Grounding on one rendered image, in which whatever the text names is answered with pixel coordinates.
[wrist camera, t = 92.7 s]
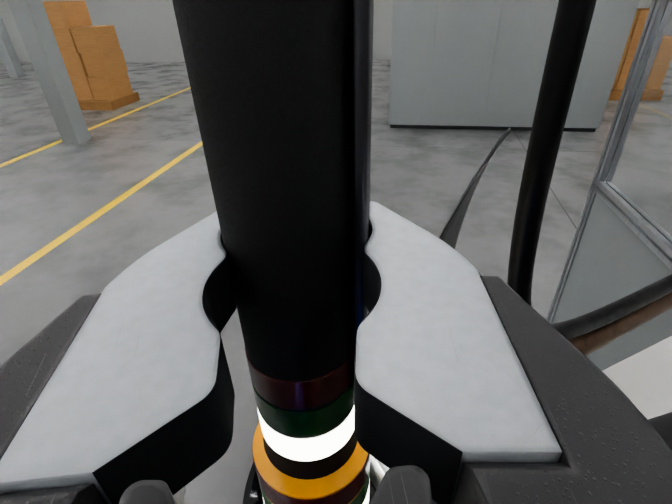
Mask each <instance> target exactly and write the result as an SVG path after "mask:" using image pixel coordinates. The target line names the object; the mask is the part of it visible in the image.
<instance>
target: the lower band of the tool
mask: <svg viewBox="0 0 672 504"><path fill-rule="evenodd" d="M367 456H368V453H367V452H366V451H365V450H364V449H363V448H362V447H361V446H360V444H359V443H358V441H357V445H356V447H355V450H354V452H353V454H352V456H351V457H350V459H349V460H348V461H347V462H346V463H345V464H344V465H343V466H342V467H341V468H340V469H338V470H337V471H335V472H334V473H332V474H330V475H328V476H325V477H322V478H318V479H310V480H304V479H297V478H293V477H290V476H288V475H285V474H284V473H282V472H280V471H279V470H278V469H277V468H275V466H274V465H273V464H272V463H271V462H270V460H269V459H268V457H267V455H266V452H265V449H264V443H263V432H262V428H261V424H260V421H259V423H258V425H257V428H256V430H255V434H254V438H253V457H254V461H255V464H256V467H257V469H258V471H259V473H260V475H261V476H262V478H263V479H264V480H265V481H266V483H267V484H268V485H269V486H271V487H272V488H273V489H274V490H276V491H278V492H279V493H281V494H283V495H286V496H288V497H292V498H296V499H305V500H307V499H318V498H323V497H326V496H329V495H332V494H334V493H336V492H338V491H340V490H342V489H343V488H345V487H346V486H347V485H348V484H350V483H351V482H352V481H353V480H354V479H355V478H356V476H357V475H358V474H359V472H360V471H361V470H362V468H363V466H364V464H365V462H366V459H367Z"/></svg>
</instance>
